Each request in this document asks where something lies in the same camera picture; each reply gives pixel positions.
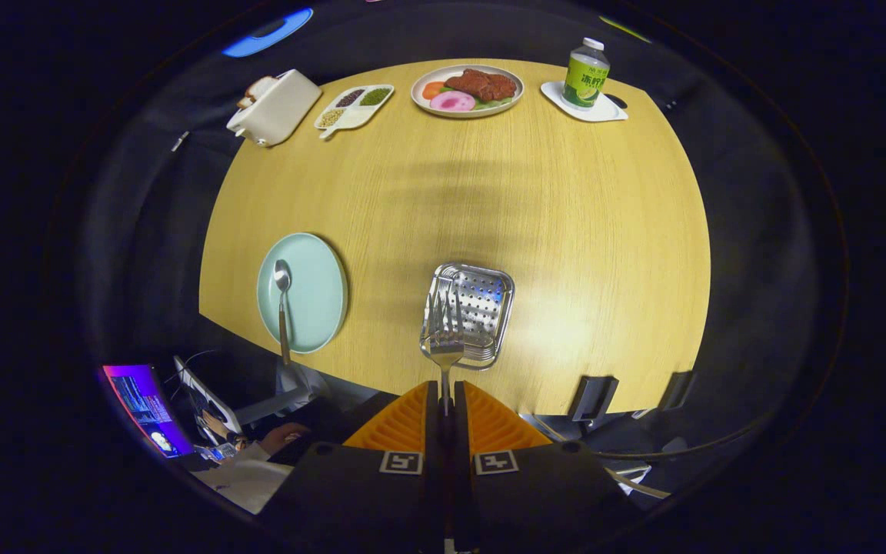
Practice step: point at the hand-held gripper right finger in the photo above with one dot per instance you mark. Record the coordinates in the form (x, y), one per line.
(543, 500)

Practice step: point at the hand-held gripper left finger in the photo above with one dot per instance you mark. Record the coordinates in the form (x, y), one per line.
(358, 500)

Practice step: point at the metal fork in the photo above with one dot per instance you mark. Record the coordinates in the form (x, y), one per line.
(444, 354)

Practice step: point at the metal spoon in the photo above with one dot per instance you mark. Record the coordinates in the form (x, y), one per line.
(282, 277)

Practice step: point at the black table clamp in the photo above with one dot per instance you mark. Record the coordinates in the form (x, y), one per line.
(677, 388)
(593, 396)

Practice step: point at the white laptop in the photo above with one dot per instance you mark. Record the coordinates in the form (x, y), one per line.
(208, 400)

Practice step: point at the perforated metal tray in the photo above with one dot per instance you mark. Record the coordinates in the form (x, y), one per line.
(485, 308)

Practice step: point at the pale green plate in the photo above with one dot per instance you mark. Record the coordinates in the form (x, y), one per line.
(316, 292)

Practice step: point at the computer monitor purple screen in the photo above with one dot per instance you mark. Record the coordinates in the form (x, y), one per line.
(147, 408)

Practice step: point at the white divided bean dish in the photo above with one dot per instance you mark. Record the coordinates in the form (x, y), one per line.
(354, 115)

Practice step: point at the white square coaster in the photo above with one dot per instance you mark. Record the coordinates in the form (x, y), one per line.
(608, 111)

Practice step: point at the white toaster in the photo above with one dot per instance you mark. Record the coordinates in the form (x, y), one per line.
(278, 108)

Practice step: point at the white round food plate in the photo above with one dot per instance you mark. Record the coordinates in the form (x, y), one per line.
(424, 104)

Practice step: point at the pink ham slice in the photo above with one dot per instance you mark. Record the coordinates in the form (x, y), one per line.
(452, 101)

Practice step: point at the orange carrot slice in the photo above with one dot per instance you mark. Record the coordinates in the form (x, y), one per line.
(433, 89)

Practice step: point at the brown meat slices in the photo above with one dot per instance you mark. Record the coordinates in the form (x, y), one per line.
(485, 85)

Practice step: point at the toast slices in toaster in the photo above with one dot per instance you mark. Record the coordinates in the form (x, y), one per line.
(257, 88)

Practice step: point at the green label plastic bottle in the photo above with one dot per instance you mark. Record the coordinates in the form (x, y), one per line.
(585, 77)

